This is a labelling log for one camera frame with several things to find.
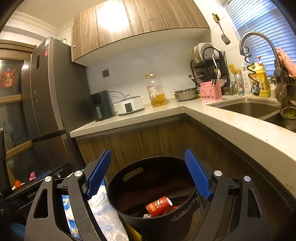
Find black air fryer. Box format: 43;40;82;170
90;90;113;121

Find hanging spatula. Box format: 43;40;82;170
212;13;231;45

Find wooden cabinets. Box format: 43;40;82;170
71;1;210;67
76;114;295;237

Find white spoon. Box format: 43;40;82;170
212;54;221;79

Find dark grey refrigerator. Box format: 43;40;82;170
22;36;94;172

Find yellow detergent bottle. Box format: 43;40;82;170
250;56;270;97

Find white bottle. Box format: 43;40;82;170
241;63;252;96

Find pink utensil holder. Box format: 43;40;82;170
199;80;222;102

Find white rice cooker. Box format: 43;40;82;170
113;96;144;116

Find lower wooden cabinets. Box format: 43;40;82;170
76;114;295;237

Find wooden glass sliding door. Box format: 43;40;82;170
1;40;36;188

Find steel kitchen faucet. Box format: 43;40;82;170
239;31;289;103

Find red mesh plastic bag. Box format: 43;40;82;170
13;180;22;190

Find black dish rack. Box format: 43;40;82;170
191;43;230;88

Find steel bowl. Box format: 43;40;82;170
173;87;199;101

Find window blinds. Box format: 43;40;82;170
219;1;295;76

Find steel sink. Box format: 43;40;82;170
209;97;295;132

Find cooking oil bottle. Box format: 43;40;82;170
145;73;167;108

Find black trash bin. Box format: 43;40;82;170
107;156;199;240

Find beverage can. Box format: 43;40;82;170
234;74;244;95

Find wooden upper cabinets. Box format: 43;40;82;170
71;1;210;67

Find pink plastic bag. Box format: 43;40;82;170
29;172;36;181

